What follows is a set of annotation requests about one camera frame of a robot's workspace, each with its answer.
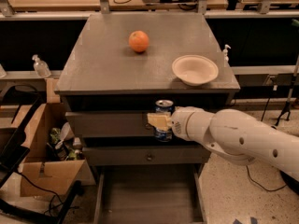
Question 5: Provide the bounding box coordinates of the brown cardboard box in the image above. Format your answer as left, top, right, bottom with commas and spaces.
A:
11, 77, 96, 198

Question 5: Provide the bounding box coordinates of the orange fruit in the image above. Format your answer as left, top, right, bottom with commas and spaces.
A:
129, 31, 150, 52

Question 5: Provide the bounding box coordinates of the clear sanitizer bottle left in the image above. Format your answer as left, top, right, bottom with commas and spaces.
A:
32, 54, 51, 78

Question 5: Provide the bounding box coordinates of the grey top drawer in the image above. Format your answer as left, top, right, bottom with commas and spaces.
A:
64, 108, 231, 138

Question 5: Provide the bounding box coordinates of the black floor cable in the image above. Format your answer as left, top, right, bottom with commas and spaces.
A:
245, 165, 288, 192

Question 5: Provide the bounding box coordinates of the grey middle drawer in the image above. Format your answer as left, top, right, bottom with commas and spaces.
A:
83, 145, 210, 166

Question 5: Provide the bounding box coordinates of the small white pump bottle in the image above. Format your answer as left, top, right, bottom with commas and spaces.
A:
222, 44, 231, 62

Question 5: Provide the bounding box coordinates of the grey open bottom drawer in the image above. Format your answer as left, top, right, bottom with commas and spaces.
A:
93, 164, 206, 224

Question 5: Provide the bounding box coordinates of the blue pepsi can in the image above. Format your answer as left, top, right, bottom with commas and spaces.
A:
154, 100, 174, 142

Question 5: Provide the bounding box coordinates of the black chair frame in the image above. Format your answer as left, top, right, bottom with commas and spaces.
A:
0, 84, 81, 224

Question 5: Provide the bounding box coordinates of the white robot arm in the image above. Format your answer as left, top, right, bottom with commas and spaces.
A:
147, 106, 299, 181

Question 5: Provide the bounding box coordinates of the white paper bowl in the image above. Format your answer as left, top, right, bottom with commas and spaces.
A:
172, 55, 219, 86

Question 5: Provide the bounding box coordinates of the grey drawer cabinet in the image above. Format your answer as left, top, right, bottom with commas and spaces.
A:
54, 12, 241, 224

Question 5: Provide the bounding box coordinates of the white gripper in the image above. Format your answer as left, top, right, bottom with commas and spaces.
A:
147, 106, 204, 142

